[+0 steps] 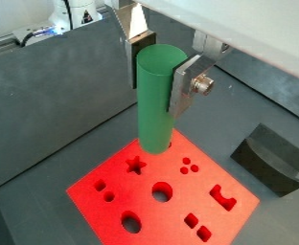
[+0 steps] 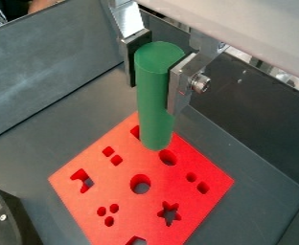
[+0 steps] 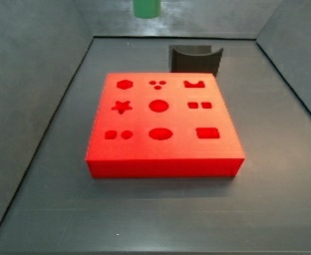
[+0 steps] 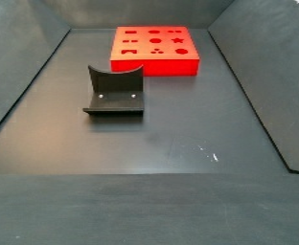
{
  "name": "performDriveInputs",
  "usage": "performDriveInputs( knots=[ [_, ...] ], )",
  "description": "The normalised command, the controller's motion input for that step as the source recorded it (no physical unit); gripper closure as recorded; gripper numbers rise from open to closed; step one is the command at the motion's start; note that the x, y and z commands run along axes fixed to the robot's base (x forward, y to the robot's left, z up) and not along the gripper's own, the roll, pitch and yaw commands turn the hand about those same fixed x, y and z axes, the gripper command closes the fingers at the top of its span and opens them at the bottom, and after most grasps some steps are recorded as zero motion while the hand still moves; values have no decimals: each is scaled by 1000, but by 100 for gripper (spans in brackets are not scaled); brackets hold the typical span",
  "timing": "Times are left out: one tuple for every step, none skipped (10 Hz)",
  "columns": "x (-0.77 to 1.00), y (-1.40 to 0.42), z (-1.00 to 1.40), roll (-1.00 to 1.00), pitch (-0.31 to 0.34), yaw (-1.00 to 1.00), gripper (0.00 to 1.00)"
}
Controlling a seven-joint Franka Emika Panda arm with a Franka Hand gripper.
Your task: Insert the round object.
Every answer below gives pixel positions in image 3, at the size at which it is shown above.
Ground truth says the green round peg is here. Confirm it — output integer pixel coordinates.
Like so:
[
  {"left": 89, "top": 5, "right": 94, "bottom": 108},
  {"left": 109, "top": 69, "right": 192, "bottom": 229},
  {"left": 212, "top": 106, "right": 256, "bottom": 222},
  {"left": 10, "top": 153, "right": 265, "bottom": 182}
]
[{"left": 133, "top": 0, "right": 160, "bottom": 19}]

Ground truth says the dark grey curved holder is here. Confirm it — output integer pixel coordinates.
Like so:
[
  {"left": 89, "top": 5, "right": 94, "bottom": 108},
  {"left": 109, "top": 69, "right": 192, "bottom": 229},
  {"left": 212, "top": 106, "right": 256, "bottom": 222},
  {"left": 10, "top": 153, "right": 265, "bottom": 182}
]
[{"left": 168, "top": 45, "right": 223, "bottom": 76}]

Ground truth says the red shape-sorter block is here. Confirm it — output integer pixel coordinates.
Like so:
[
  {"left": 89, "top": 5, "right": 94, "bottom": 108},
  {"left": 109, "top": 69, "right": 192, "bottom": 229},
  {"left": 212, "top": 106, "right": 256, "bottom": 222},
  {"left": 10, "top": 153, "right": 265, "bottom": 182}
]
[{"left": 85, "top": 73, "right": 244, "bottom": 178}]

